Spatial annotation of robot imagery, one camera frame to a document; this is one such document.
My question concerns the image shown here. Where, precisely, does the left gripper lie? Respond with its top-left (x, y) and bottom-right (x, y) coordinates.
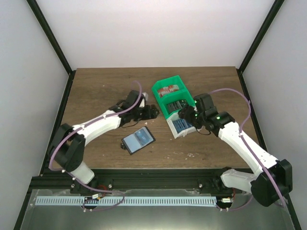
top-left (131, 105), bottom-right (159, 122)

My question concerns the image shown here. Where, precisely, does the blue credit card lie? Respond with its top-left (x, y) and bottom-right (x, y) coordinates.
top-left (134, 127), bottom-right (154, 147)

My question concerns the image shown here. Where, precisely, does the black card holder wallet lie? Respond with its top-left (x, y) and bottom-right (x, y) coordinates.
top-left (120, 127), bottom-right (156, 155)

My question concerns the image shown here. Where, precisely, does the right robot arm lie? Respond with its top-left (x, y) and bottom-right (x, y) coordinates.
top-left (178, 93), bottom-right (293, 207)

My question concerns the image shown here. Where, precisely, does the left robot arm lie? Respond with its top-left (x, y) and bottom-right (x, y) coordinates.
top-left (48, 90), bottom-right (159, 194)

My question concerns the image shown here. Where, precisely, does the dark green credit cards stack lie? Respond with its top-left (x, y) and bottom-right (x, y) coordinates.
top-left (166, 99), bottom-right (188, 114)

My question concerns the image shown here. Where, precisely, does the blue credit cards stack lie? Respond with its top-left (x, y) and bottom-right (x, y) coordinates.
top-left (172, 119), bottom-right (192, 133)

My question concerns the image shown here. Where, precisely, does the red credit cards stack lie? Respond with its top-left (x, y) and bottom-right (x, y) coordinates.
top-left (157, 84), bottom-right (179, 98)

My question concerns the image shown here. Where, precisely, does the white bin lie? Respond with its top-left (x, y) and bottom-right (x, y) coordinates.
top-left (166, 110), bottom-right (196, 139)

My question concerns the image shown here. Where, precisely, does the green bin middle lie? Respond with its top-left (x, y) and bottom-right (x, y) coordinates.
top-left (157, 90), bottom-right (195, 119)

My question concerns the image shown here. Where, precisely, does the green bin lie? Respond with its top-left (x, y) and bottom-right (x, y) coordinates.
top-left (152, 75), bottom-right (187, 102)
top-left (157, 90), bottom-right (195, 119)

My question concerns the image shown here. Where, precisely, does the green bin left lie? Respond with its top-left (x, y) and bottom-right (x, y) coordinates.
top-left (152, 75), bottom-right (187, 102)

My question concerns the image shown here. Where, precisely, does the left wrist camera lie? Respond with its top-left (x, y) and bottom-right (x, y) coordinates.
top-left (139, 92), bottom-right (149, 108)

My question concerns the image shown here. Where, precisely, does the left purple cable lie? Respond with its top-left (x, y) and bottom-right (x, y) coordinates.
top-left (48, 80), bottom-right (142, 213)

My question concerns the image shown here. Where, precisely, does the purple cable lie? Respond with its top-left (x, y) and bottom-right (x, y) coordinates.
top-left (48, 80), bottom-right (142, 213)
top-left (207, 88), bottom-right (287, 211)

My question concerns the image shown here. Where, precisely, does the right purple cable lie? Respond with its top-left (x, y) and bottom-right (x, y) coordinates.
top-left (207, 88), bottom-right (287, 211)

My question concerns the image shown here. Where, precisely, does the black aluminium frame rail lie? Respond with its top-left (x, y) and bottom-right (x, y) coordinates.
top-left (32, 169), bottom-right (283, 192)

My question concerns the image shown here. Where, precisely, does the light blue cable duct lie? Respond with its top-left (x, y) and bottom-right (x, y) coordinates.
top-left (35, 196), bottom-right (217, 207)

